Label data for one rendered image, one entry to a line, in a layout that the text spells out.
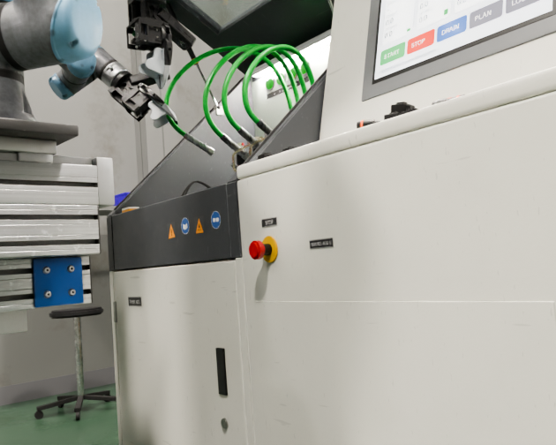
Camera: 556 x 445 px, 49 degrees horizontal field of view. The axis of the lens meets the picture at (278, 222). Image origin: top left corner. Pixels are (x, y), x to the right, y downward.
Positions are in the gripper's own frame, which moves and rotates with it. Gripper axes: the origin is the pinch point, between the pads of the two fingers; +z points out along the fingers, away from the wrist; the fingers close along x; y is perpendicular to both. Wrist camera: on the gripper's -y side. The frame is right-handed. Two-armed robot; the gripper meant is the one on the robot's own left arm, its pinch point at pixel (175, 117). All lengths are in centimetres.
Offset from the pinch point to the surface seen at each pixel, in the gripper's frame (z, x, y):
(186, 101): -149, -314, -99
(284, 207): 51, 50, 13
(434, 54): 53, 56, -29
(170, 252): 30.5, 12.6, 30.0
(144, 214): 15.7, 4.3, 26.7
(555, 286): 89, 87, 8
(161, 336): 41, 2, 46
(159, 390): 49, -4, 57
